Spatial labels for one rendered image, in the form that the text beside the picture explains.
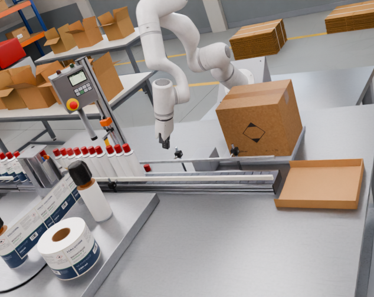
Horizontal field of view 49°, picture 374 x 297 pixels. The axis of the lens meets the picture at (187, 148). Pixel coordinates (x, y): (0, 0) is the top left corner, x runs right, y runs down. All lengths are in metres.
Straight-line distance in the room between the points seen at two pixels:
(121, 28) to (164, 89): 4.59
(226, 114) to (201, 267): 0.72
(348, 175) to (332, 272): 0.49
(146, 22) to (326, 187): 0.98
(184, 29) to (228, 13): 5.82
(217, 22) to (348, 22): 2.75
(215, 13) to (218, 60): 5.73
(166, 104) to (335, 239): 0.82
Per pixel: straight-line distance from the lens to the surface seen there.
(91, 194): 1.83
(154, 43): 1.71
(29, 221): 1.92
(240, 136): 1.91
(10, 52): 7.50
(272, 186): 1.70
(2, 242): 1.88
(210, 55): 2.07
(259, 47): 5.85
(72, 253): 1.64
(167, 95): 1.67
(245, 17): 7.65
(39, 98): 4.40
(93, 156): 2.14
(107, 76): 3.75
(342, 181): 1.72
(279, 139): 1.86
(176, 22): 1.96
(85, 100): 2.08
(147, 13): 1.75
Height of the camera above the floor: 1.87
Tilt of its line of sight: 27 degrees down
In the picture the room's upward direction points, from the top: 22 degrees counter-clockwise
